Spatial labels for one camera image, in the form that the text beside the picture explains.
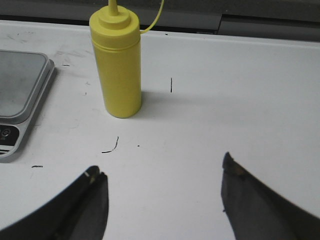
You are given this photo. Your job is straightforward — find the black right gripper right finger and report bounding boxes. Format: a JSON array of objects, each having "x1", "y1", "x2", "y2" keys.
[{"x1": 221, "y1": 152, "x2": 320, "y2": 240}]

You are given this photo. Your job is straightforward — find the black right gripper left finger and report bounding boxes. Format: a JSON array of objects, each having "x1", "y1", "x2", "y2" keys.
[{"x1": 0, "y1": 165, "x2": 109, "y2": 240}]

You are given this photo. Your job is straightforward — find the yellow squeeze bottle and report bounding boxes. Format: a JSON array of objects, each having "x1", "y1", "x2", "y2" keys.
[{"x1": 89, "y1": 0, "x2": 165, "y2": 119}]

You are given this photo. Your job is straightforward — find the silver digital kitchen scale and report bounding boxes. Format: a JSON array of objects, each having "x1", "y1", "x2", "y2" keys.
[{"x1": 0, "y1": 49, "x2": 56, "y2": 163}]

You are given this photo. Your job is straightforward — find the stainless steel back counter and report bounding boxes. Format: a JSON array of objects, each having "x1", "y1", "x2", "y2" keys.
[{"x1": 0, "y1": 0, "x2": 320, "y2": 42}]

